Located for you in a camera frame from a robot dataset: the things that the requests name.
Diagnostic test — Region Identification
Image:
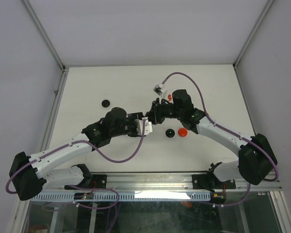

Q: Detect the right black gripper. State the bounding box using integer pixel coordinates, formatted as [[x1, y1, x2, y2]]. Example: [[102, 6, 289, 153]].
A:
[[144, 98, 183, 125]]

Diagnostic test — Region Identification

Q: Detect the black earbud charging case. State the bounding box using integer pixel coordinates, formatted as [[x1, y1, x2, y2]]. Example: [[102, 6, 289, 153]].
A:
[[165, 129, 175, 138]]

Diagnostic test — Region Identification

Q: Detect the orange charging case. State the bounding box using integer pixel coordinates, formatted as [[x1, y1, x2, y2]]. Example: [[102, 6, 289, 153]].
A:
[[178, 128, 188, 137]]

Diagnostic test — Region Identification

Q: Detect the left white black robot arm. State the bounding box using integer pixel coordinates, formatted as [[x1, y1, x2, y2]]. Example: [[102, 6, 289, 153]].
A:
[[6, 107, 152, 200]]

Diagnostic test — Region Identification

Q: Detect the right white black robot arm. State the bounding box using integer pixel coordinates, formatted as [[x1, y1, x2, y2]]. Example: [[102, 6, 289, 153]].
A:
[[146, 87, 277, 188]]

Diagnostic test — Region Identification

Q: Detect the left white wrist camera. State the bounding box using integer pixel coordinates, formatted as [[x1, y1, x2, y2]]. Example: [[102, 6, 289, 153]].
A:
[[135, 117, 153, 136]]

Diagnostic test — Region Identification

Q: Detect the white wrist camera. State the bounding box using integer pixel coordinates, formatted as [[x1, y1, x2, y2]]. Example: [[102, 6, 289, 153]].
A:
[[153, 83, 167, 101], [135, 117, 153, 136]]

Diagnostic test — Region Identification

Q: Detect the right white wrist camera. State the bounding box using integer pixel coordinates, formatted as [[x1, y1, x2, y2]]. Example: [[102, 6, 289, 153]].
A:
[[153, 83, 167, 101]]

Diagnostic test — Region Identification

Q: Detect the white slotted cable duct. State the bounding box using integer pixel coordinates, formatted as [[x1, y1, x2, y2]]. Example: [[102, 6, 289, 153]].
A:
[[31, 191, 210, 202]]

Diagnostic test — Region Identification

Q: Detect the left aluminium frame post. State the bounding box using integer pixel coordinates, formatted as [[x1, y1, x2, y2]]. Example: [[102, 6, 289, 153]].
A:
[[20, 0, 65, 72]]

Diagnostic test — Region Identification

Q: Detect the aluminium frame post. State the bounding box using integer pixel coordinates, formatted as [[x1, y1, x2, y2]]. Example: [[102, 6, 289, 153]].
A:
[[20, 0, 65, 72], [233, 0, 275, 70]]

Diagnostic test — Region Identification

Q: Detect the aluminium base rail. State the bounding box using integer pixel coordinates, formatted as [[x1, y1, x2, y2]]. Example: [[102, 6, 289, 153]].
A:
[[63, 171, 279, 192]]

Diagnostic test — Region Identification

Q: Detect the right aluminium frame post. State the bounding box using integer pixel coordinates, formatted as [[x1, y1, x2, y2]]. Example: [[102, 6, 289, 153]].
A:
[[233, 0, 275, 70]]

